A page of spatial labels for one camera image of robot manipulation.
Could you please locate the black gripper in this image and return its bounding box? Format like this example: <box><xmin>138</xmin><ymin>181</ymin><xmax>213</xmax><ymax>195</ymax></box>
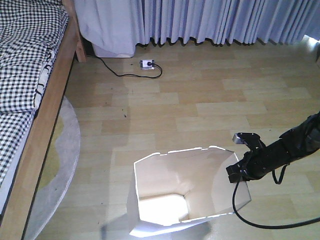
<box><xmin>226</xmin><ymin>142</ymin><xmax>292</xmax><ymax>183</ymax></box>

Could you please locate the white trash bin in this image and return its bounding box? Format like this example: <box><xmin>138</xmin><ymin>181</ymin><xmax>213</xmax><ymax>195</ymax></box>
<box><xmin>126</xmin><ymin>145</ymin><xmax>251</xmax><ymax>238</ymax></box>

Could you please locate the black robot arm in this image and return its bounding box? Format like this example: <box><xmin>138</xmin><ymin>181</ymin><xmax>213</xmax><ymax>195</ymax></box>
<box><xmin>226</xmin><ymin>113</ymin><xmax>320</xmax><ymax>183</ymax></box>

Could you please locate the white floor power socket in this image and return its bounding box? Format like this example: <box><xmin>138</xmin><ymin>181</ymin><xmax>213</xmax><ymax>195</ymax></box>
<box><xmin>139</xmin><ymin>59</ymin><xmax>155</xmax><ymax>70</ymax></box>

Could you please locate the grey pleated curtain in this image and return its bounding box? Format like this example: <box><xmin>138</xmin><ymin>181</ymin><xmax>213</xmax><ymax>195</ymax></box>
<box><xmin>137</xmin><ymin>0</ymin><xmax>320</xmax><ymax>45</ymax></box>

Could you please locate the grey round rug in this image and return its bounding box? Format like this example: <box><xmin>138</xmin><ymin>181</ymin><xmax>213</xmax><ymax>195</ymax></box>
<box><xmin>24</xmin><ymin>97</ymin><xmax>81</xmax><ymax>240</ymax></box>

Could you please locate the white sheer curtain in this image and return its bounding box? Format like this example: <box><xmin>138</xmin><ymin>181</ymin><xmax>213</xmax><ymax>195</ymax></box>
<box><xmin>74</xmin><ymin>0</ymin><xmax>144</xmax><ymax>58</ymax></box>

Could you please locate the black white checkered bedding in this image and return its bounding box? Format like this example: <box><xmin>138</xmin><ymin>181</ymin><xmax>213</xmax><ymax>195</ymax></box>
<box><xmin>0</xmin><ymin>0</ymin><xmax>69</xmax><ymax>181</ymax></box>

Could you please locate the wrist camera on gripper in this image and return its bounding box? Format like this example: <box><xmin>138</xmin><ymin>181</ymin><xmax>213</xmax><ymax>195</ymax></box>
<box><xmin>232</xmin><ymin>132</ymin><xmax>266</xmax><ymax>152</ymax></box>

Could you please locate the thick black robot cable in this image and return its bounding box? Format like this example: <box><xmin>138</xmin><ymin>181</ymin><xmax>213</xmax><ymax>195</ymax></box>
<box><xmin>231</xmin><ymin>179</ymin><xmax>320</xmax><ymax>230</ymax></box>

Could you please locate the black power cord on floor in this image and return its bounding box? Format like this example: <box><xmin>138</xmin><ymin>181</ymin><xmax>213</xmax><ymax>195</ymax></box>
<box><xmin>86</xmin><ymin>53</ymin><xmax>163</xmax><ymax>80</ymax></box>

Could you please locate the wooden bed frame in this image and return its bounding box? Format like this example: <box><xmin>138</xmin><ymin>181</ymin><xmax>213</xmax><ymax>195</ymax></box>
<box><xmin>0</xmin><ymin>0</ymin><xmax>86</xmax><ymax>240</ymax></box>

